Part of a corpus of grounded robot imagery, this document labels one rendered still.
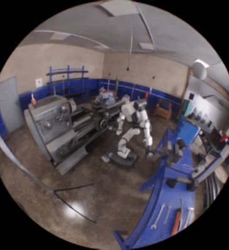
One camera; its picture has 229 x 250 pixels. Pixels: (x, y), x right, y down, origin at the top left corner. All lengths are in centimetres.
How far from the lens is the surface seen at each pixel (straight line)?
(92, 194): 168
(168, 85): 537
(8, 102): 436
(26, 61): 443
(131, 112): 111
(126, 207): 170
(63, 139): 133
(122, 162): 177
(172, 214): 103
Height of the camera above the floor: 166
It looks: 33 degrees down
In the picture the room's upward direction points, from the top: 8 degrees clockwise
